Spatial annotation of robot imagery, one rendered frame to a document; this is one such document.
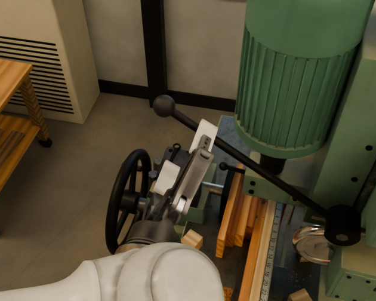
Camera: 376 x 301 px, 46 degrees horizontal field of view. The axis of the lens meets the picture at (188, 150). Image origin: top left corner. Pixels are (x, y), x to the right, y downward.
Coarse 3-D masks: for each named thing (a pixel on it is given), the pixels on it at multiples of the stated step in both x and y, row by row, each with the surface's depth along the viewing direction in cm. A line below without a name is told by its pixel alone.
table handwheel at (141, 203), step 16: (128, 160) 110; (144, 160) 122; (128, 176) 108; (144, 176) 128; (112, 192) 105; (128, 192) 117; (144, 192) 130; (112, 208) 104; (128, 208) 116; (112, 224) 105; (112, 240) 107
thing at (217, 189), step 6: (228, 174) 101; (228, 180) 100; (204, 186) 103; (210, 186) 103; (216, 186) 103; (222, 186) 103; (228, 186) 99; (210, 192) 103; (216, 192) 103; (222, 192) 98; (228, 192) 98; (222, 198) 98; (222, 204) 100; (222, 210) 102; (222, 216) 104
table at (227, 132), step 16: (224, 128) 124; (240, 144) 120; (224, 160) 116; (224, 176) 113; (208, 208) 107; (192, 224) 104; (208, 224) 104; (208, 240) 101; (208, 256) 98; (224, 256) 98; (240, 256) 98; (224, 272) 96; (240, 272) 96; (240, 288) 93
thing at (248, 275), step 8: (264, 208) 102; (256, 216) 100; (264, 216) 100; (256, 224) 99; (256, 232) 98; (256, 240) 96; (256, 248) 95; (248, 256) 94; (256, 256) 94; (248, 264) 93; (248, 272) 92; (248, 280) 90; (248, 288) 89; (240, 296) 88; (248, 296) 88
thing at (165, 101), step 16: (160, 96) 67; (160, 112) 67; (176, 112) 68; (192, 128) 69; (224, 144) 70; (240, 160) 72; (272, 176) 73; (288, 192) 74; (320, 208) 76; (336, 208) 77; (352, 208) 77; (336, 224) 75; (352, 224) 75; (336, 240) 78; (352, 240) 76
